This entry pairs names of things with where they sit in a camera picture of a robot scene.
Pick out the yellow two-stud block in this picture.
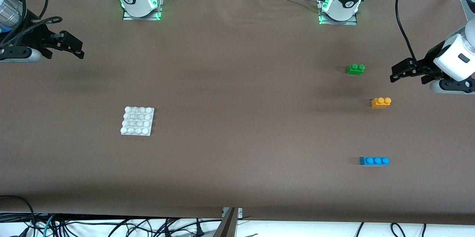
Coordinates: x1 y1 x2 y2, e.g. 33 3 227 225
371 97 392 108

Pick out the white studded base plate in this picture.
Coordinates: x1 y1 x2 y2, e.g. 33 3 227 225
120 106 155 136

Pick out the blue three-stud block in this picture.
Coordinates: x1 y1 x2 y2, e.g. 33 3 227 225
359 156 390 166

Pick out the brown table cover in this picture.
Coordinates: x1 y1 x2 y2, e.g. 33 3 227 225
0 0 475 226

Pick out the black looped gripper cable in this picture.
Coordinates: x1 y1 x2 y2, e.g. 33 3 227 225
0 16 63 48

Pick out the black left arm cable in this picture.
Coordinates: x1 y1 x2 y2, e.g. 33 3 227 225
396 0 418 63

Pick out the teal floor cable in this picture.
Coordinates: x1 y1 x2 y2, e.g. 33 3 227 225
37 214 56 237

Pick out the silver corner bracket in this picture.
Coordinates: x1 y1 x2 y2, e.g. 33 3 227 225
222 207 243 219

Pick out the aluminium frame post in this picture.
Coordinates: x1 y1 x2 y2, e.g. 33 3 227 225
213 207 239 237

